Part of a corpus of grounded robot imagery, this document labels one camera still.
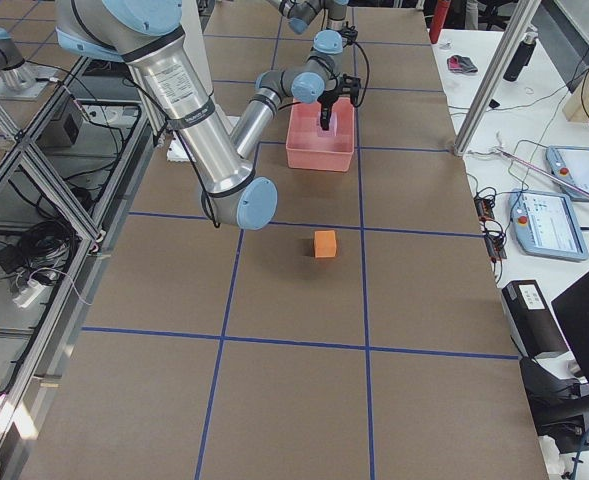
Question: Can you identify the black water bottle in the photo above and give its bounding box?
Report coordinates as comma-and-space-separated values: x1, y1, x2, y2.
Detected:
503, 32, 538, 82

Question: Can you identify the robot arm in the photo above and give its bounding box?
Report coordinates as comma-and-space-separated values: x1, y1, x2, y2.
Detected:
268, 0, 349, 35
55, 1, 347, 230

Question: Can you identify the pink foam block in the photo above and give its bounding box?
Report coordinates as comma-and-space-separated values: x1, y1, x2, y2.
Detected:
316, 113, 339, 138

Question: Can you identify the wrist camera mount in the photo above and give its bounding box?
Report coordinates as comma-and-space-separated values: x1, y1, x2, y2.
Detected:
337, 74, 361, 108

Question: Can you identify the pink plastic bin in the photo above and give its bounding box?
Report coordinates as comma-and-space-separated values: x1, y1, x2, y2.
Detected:
286, 97, 355, 172

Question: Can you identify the black box with label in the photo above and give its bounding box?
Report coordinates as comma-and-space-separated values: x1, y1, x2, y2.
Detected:
501, 280, 568, 359

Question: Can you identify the aluminium frame post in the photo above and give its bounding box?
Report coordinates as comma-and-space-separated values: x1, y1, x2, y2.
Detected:
452, 0, 541, 157

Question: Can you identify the orange foam block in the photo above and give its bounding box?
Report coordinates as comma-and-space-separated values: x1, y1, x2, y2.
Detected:
313, 230, 338, 259

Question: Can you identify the near teach pendant tablet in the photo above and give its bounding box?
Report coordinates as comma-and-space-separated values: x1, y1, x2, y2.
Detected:
509, 189, 589, 262

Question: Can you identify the metal rod on stand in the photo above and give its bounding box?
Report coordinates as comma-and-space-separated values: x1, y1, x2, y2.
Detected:
494, 148, 589, 202

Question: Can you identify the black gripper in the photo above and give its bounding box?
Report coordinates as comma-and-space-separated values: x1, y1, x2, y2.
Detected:
318, 76, 343, 131

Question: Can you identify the grey and pink cloth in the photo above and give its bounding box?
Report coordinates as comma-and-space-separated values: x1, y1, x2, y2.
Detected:
446, 55, 478, 75

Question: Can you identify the far teach pendant tablet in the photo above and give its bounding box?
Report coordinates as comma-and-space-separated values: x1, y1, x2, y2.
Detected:
546, 146, 589, 193

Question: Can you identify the teach pendant tablet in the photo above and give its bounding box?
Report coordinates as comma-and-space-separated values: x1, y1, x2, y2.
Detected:
546, 146, 589, 193
509, 189, 589, 262

